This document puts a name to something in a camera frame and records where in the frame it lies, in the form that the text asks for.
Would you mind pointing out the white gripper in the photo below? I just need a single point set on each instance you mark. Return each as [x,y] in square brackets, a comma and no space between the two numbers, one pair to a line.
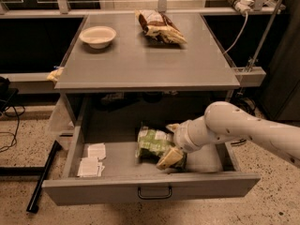
[182,138]

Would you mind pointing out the green jalapeno chip bag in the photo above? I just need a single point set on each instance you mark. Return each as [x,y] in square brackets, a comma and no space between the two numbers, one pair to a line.
[153,143]

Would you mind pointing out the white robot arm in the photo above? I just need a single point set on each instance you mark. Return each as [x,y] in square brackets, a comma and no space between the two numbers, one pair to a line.
[224,122]

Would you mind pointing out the grey counter cabinet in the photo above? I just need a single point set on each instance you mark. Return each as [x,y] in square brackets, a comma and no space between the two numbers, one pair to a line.
[135,63]

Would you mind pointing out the open grey drawer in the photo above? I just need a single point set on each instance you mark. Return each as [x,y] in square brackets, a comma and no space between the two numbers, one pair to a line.
[212,172]

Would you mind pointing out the brown chip bag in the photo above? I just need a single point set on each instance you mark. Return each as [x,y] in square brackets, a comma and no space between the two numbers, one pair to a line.
[158,26]

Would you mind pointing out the white paper packet upper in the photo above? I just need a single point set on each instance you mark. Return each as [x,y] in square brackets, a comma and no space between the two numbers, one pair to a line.
[97,150]

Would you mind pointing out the white paper packet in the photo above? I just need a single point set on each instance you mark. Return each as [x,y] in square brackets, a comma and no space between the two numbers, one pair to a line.
[90,167]
[97,150]

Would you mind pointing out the white paper packet lower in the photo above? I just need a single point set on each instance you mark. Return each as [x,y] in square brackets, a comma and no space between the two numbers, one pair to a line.
[90,167]

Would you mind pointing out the dark side cabinet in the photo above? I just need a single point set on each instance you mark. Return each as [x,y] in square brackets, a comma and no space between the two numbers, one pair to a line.
[279,96]

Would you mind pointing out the metal diagonal rod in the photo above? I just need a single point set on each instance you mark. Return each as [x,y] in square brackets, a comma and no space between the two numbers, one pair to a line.
[252,61]

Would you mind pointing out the white paper bowl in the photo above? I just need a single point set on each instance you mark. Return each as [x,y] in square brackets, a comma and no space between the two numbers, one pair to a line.
[98,37]

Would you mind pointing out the yellow sponge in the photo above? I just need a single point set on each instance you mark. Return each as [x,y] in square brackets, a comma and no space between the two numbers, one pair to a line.
[55,75]

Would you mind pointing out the white power strip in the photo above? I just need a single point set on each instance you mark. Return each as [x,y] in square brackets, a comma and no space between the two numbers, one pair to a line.
[241,6]

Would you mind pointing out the black floor bar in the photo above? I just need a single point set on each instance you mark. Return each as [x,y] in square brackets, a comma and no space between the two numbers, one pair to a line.
[32,207]

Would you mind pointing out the black device left edge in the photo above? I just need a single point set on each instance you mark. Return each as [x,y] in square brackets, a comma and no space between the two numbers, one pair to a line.
[6,94]

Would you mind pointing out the black drawer handle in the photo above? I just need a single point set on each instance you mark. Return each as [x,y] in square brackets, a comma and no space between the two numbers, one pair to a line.
[154,193]

